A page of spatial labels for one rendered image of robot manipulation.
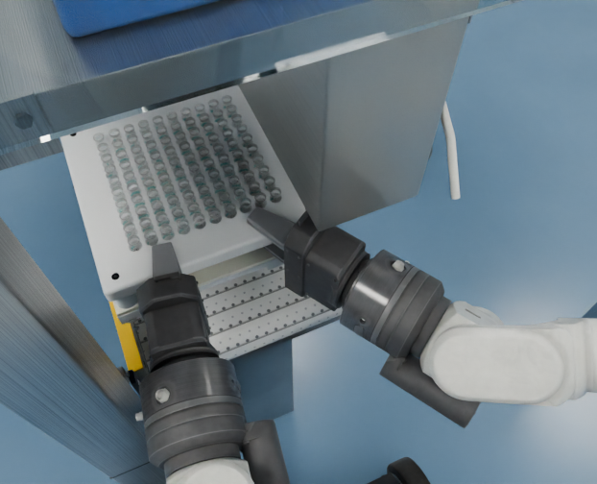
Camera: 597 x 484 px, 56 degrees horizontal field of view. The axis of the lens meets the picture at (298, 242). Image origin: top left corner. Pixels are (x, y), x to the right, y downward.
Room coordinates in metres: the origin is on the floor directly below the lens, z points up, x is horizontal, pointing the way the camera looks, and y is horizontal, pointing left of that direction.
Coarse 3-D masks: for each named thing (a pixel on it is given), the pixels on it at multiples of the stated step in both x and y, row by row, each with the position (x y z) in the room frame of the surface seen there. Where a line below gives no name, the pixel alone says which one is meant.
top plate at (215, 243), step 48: (240, 96) 0.54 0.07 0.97; (144, 144) 0.46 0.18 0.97; (192, 144) 0.46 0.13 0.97; (240, 144) 0.46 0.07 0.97; (96, 192) 0.38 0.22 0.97; (144, 192) 0.38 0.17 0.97; (288, 192) 0.38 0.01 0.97; (96, 240) 0.32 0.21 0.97; (144, 240) 0.32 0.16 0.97; (192, 240) 0.32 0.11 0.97; (240, 240) 0.32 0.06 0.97
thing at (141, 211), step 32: (160, 128) 0.48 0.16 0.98; (192, 128) 0.47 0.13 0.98; (224, 128) 0.48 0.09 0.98; (128, 160) 0.42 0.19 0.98; (160, 160) 0.43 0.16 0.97; (192, 160) 0.42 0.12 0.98; (224, 160) 0.43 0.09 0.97; (192, 192) 0.38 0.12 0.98; (224, 192) 0.38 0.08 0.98; (256, 192) 0.38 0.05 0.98; (160, 224) 0.34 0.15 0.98
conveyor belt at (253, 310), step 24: (216, 288) 0.34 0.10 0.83; (240, 288) 0.34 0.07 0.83; (264, 288) 0.34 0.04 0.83; (216, 312) 0.30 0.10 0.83; (240, 312) 0.30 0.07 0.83; (264, 312) 0.30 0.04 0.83; (288, 312) 0.30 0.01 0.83; (312, 312) 0.31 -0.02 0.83; (336, 312) 0.31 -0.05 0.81; (144, 336) 0.27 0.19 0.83; (216, 336) 0.27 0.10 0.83; (240, 336) 0.27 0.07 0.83; (264, 336) 0.28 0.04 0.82
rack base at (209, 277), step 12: (252, 252) 0.34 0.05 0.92; (264, 252) 0.34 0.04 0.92; (216, 264) 0.32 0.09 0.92; (228, 264) 0.32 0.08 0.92; (240, 264) 0.32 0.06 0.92; (252, 264) 0.32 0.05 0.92; (264, 264) 0.32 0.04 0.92; (276, 264) 0.33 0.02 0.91; (204, 276) 0.30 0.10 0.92; (216, 276) 0.30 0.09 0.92; (228, 276) 0.31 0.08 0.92; (240, 276) 0.31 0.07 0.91; (204, 288) 0.29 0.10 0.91; (120, 312) 0.26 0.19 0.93; (132, 312) 0.26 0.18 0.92
